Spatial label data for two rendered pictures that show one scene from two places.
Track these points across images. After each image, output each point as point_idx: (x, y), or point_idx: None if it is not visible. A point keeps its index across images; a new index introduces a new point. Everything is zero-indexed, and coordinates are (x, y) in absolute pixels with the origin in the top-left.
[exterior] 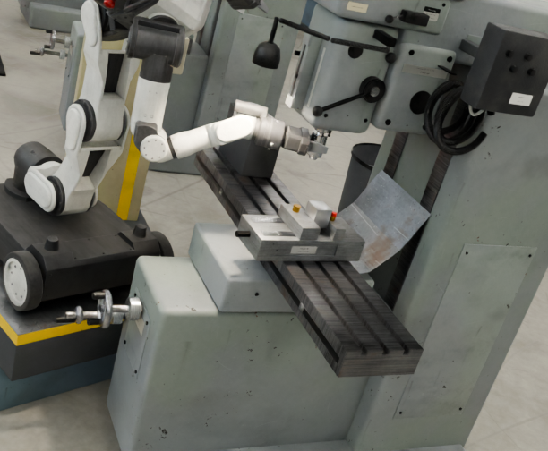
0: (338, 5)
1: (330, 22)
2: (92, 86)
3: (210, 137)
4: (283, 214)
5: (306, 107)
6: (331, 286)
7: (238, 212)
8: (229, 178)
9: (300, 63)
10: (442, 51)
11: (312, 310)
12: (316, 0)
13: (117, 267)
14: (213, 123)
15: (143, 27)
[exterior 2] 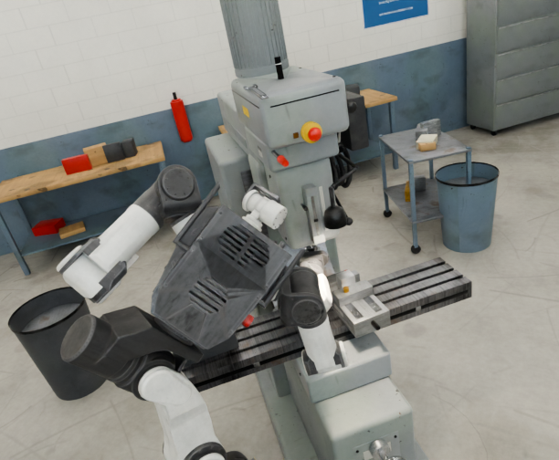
0: (336, 148)
1: (314, 168)
2: (194, 431)
3: (326, 309)
4: (346, 300)
5: (325, 232)
6: (396, 290)
7: (297, 348)
8: (247, 353)
9: (315, 210)
10: None
11: (429, 298)
12: (301, 163)
13: None
14: (324, 299)
15: (305, 289)
